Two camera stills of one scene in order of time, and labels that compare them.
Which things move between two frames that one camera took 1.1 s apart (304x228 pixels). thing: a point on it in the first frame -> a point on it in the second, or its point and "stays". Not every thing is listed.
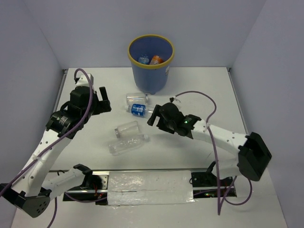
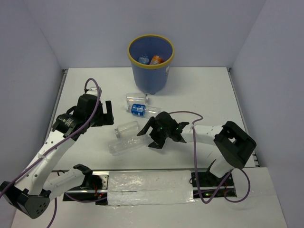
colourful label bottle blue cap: [144, 59] stays
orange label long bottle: [156, 60] stays
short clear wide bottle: [128, 129] stays
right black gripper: [151, 120] -> [158, 143]
